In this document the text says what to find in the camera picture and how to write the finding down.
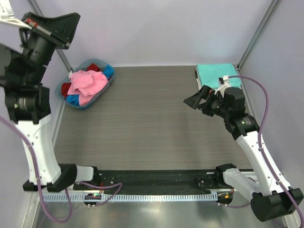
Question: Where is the pink t shirt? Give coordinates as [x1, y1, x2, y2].
[67, 70, 108, 106]

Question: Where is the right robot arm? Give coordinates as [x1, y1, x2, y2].
[184, 85, 304, 222]

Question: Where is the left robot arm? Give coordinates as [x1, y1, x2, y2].
[0, 12, 97, 192]

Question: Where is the teal folded t shirt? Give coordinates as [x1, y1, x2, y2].
[196, 63, 238, 89]

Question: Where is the red t shirt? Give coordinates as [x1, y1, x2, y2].
[60, 63, 102, 103]

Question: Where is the blue t shirt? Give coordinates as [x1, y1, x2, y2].
[66, 65, 114, 107]

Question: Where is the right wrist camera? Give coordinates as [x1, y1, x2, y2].
[215, 76, 231, 97]

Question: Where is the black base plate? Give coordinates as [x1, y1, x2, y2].
[73, 169, 253, 191]

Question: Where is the slotted cable duct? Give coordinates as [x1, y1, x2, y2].
[43, 192, 218, 202]

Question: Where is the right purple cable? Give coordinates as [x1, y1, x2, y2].
[216, 75, 302, 228]

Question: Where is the purple cable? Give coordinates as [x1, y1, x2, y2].
[0, 115, 123, 223]
[216, 75, 302, 228]

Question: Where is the right aluminium frame post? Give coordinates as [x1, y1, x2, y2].
[237, 0, 281, 72]

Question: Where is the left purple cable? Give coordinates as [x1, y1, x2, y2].
[0, 115, 123, 223]

